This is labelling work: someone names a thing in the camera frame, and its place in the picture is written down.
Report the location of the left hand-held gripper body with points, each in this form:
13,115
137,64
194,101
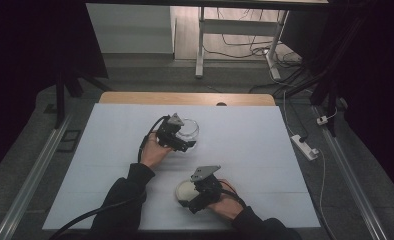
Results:
167,136

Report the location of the small white adapter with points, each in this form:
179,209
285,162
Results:
322,120

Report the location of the white wall panel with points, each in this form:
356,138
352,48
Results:
131,30

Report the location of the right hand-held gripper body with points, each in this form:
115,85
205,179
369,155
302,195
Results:
210,190

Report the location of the person's right hand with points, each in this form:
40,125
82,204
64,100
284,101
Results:
230,206

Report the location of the aluminium floor rail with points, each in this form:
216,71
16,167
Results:
31,176
351,180

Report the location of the person's left hand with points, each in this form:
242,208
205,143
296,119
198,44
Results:
153,153

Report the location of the clear glass jar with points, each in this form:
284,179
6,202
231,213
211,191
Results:
192,130

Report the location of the white desk frame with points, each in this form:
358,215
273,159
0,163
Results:
238,26

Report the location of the black rectangular floor frame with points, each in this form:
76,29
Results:
61,141

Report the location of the black metal stand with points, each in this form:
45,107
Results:
60,100

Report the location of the black metal frame struts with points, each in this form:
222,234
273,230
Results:
331,76

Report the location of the white power strip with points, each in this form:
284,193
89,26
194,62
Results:
304,146

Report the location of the cream round jar lid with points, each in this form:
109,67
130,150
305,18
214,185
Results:
185,191

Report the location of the white table cover sheet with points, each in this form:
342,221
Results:
251,143

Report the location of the dark curtain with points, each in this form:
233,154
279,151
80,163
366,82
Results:
25,50
381,83

